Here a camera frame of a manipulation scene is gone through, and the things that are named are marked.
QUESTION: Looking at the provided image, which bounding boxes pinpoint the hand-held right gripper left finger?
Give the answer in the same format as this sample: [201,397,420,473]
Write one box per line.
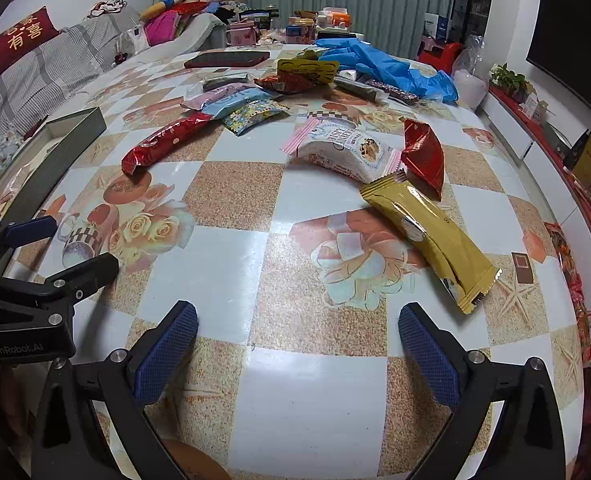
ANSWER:
[29,300,199,480]

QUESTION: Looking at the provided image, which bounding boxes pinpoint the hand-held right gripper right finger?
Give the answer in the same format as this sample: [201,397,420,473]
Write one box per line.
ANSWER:
[398,301,569,480]

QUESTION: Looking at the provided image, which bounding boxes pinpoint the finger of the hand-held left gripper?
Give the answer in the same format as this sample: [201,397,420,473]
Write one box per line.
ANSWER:
[0,252,120,336]
[0,216,58,273]

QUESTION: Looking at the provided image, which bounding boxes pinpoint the grey shallow box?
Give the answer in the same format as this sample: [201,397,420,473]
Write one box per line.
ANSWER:
[0,106,107,231]

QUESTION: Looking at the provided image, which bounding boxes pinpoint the gold snack packet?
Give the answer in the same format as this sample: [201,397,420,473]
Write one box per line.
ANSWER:
[359,170,501,316]

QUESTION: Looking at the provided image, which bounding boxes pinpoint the long red snack packet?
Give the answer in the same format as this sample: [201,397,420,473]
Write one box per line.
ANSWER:
[121,112,215,176]

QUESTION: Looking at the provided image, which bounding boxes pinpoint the red foil snack packet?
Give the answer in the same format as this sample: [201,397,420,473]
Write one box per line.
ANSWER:
[400,117,446,202]

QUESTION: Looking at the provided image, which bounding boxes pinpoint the white pink-edged cookie packet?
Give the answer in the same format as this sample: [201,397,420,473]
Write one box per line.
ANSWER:
[281,112,403,185]

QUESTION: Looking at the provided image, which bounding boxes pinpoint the sofa with grey striped cover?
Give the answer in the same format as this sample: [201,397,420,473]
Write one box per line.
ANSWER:
[0,5,226,201]

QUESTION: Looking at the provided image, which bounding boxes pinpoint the red embroidered pillow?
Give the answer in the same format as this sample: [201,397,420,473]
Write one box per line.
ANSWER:
[0,6,61,68]

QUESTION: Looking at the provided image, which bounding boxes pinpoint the lilac pink snack packet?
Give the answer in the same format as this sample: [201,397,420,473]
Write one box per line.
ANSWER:
[181,84,256,111]

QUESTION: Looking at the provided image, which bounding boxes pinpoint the light blue snack packet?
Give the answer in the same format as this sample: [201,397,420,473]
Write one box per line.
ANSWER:
[200,89,271,121]

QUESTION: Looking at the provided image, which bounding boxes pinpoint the white red television cabinet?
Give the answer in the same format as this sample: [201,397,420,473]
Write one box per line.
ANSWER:
[475,85,591,281]

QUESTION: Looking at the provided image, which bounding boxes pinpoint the blue yellow patterned packet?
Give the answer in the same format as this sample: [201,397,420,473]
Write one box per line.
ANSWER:
[222,100,288,136]

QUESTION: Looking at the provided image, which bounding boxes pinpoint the dark green snack packet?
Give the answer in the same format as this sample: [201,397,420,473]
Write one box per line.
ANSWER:
[202,73,252,92]

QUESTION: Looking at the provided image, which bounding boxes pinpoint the white red plush toy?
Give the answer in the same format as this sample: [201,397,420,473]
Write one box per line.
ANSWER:
[88,0,126,21]

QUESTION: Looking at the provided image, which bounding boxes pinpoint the pink bag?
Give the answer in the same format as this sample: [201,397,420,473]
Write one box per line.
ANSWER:
[145,11,183,46]

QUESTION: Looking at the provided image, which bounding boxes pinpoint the dark red smartphone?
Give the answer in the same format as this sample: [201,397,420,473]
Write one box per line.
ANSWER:
[184,51,271,69]

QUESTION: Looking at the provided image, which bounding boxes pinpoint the yellow white blue plush toy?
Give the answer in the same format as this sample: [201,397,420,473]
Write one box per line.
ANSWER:
[142,0,183,21]

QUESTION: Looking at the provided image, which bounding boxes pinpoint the dark brown bar packet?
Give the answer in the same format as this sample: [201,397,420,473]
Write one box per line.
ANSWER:
[363,79,421,106]

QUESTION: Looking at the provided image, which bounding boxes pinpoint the white cardboard boxes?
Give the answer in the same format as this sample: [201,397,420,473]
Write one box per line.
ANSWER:
[523,95,551,123]

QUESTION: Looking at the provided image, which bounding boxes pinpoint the red brown snack packet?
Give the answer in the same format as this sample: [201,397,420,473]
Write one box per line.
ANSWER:
[254,72,321,96]

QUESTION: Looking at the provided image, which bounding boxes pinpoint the clear plastic bag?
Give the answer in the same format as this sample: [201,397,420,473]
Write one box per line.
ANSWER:
[453,35,491,108]

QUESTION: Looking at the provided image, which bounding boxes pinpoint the grey foil packet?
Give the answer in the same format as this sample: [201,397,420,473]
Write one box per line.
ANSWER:
[333,79,379,103]

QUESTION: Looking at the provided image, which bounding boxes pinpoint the potted plant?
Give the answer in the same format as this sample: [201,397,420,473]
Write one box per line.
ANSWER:
[490,64,531,98]

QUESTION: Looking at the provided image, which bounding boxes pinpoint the blue disposable gloves pile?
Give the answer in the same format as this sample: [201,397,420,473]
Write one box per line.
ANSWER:
[305,39,460,103]

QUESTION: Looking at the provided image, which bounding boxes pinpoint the yellow snack packet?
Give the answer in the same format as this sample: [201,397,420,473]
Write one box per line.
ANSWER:
[276,57,340,86]

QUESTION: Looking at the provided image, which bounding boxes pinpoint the red plastic stool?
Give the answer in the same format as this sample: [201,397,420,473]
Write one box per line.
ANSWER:
[418,40,463,71]

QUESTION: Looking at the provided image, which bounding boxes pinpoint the blue white box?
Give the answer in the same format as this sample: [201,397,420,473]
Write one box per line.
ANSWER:
[423,11,453,41]

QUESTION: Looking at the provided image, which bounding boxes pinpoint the black box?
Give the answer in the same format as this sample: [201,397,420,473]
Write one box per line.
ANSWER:
[315,30,366,42]

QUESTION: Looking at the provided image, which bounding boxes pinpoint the orange white box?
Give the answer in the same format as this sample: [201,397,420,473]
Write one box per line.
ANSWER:
[320,7,351,31]

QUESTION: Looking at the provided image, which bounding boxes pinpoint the black television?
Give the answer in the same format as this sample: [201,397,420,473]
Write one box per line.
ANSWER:
[525,0,591,126]

